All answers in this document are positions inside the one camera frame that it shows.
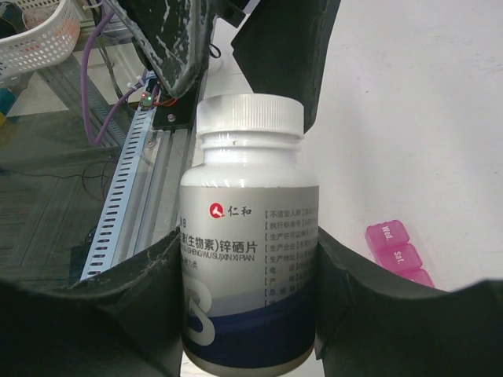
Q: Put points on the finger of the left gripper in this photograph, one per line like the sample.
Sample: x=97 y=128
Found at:
x=281 y=49
x=174 y=35

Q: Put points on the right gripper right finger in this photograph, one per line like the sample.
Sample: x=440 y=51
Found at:
x=371 y=322

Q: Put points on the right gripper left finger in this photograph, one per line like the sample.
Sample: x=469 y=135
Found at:
x=126 y=321

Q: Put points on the pink weekly pill organizer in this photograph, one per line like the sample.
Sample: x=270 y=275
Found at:
x=389 y=243

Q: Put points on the white pill bottle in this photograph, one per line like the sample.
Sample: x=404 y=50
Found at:
x=248 y=239

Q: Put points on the white perforated plastic basket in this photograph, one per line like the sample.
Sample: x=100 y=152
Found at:
x=45 y=45

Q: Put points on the slotted cable duct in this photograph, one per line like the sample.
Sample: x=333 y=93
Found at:
x=106 y=236

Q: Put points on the aluminium mounting rail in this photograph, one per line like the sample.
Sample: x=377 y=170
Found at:
x=168 y=152

